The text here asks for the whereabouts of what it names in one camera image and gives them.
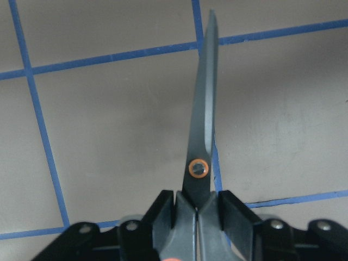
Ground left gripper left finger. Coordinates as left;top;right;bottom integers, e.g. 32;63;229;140
117;190;174;260

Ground grey orange scissors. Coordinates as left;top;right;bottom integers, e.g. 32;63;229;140
160;10;232;260

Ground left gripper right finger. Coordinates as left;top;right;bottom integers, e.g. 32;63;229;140
218;190;296;260

